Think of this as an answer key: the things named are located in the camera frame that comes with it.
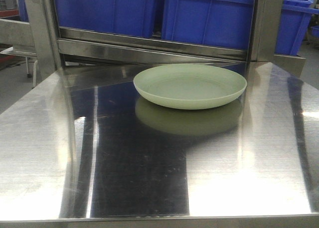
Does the white metal cart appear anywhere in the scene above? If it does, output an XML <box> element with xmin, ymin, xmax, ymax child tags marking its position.
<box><xmin>0</xmin><ymin>47</ymin><xmax>39</xmax><ymax>89</ymax></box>

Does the blue plastic bin right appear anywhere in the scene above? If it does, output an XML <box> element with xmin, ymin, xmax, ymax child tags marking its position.
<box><xmin>275</xmin><ymin>0</ymin><xmax>319</xmax><ymax>56</ymax></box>

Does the blue plastic bin left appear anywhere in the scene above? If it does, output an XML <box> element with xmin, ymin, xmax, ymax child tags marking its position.
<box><xmin>54</xmin><ymin>0</ymin><xmax>159</xmax><ymax>38</ymax></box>

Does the blue plastic bin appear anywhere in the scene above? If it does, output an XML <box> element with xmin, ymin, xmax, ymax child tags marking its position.
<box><xmin>161</xmin><ymin>0</ymin><xmax>254</xmax><ymax>50</ymax></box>
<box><xmin>275</xmin><ymin>0</ymin><xmax>319</xmax><ymax>56</ymax></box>
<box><xmin>54</xmin><ymin>0</ymin><xmax>159</xmax><ymax>38</ymax></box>

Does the stainless steel shelf rack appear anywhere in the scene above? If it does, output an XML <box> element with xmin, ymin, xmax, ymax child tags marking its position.
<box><xmin>25</xmin><ymin>0</ymin><xmax>305</xmax><ymax>78</ymax></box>

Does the blue plastic bin middle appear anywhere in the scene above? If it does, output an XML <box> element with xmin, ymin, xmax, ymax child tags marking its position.
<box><xmin>161</xmin><ymin>0</ymin><xmax>254</xmax><ymax>50</ymax></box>

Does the green plate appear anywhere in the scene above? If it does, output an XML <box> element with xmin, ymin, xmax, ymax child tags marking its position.
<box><xmin>133</xmin><ymin>64</ymin><xmax>247</xmax><ymax>110</ymax></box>

